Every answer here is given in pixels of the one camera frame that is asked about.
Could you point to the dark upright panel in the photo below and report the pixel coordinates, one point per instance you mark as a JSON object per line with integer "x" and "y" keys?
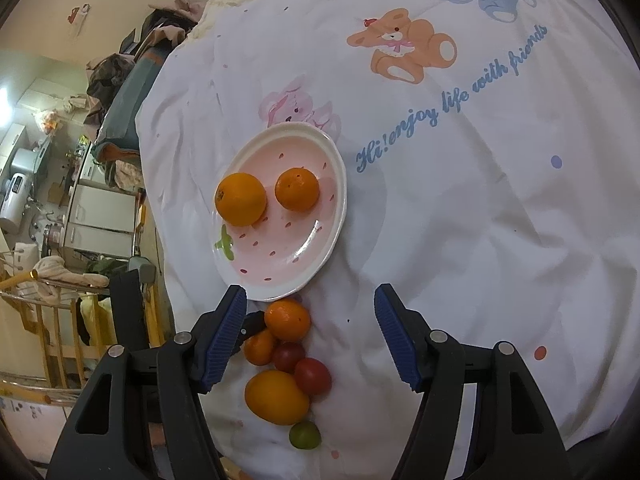
{"x": 127, "y": 310}

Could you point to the pink strawberry print plate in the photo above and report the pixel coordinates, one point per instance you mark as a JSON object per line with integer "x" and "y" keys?
{"x": 300, "y": 232}

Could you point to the yellow orange oval fruit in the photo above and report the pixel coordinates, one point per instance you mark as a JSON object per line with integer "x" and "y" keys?
{"x": 275, "y": 396}

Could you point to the large orange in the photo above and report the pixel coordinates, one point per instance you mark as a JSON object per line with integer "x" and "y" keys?
{"x": 241, "y": 199}

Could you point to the white water heater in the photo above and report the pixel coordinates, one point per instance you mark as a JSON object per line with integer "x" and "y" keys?
{"x": 15, "y": 197}

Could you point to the wall ornament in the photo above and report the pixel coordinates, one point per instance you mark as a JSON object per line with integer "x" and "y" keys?
{"x": 77, "y": 16}

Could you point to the green round fruit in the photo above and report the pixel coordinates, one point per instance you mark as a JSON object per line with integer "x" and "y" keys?
{"x": 305, "y": 435}

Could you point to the pink cloth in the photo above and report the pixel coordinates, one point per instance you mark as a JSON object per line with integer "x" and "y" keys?
{"x": 127, "y": 175}

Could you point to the teal bed side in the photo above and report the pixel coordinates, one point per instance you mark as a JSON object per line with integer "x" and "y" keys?
{"x": 125, "y": 107}

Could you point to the white cartoon printed bedsheet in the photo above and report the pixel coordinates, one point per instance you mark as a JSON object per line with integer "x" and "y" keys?
{"x": 450, "y": 260}

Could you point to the wooden rack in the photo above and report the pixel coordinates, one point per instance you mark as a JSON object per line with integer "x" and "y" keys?
{"x": 55, "y": 330}

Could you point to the beige towel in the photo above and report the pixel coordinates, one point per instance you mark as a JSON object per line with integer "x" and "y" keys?
{"x": 55, "y": 270}

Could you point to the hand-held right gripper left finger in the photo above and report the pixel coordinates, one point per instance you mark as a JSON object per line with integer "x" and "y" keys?
{"x": 227, "y": 340}

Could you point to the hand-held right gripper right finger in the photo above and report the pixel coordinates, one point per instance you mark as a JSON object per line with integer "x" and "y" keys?
{"x": 395, "y": 340}

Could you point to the pile of dark clothes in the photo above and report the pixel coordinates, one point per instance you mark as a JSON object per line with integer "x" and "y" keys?
{"x": 107, "y": 77}

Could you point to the small mandarin orange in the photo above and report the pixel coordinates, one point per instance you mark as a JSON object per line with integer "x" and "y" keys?
{"x": 259, "y": 349}

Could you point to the white cabinet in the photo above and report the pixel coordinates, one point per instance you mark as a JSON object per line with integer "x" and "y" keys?
{"x": 100, "y": 212}

